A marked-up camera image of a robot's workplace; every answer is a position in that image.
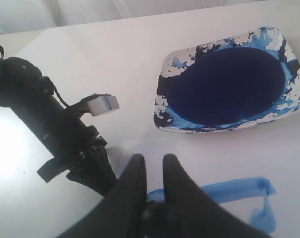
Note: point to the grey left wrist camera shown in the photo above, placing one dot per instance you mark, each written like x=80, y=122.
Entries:
x=102, y=104

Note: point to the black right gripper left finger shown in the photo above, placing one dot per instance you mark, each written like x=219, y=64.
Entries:
x=119, y=213

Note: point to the white square paint dish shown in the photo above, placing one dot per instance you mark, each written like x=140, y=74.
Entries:
x=233, y=83

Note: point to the black paintbrush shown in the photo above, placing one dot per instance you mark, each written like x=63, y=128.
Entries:
x=160, y=220

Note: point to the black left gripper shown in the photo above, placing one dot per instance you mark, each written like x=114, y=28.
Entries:
x=69, y=140

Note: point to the white backdrop curtain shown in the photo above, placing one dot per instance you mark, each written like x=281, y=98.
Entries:
x=28, y=15

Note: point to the white paper sheet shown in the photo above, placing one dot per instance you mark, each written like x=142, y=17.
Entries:
x=253, y=173

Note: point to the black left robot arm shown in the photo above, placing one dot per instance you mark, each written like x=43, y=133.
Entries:
x=32, y=96

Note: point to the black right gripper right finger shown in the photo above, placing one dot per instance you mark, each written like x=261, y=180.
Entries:
x=199, y=216

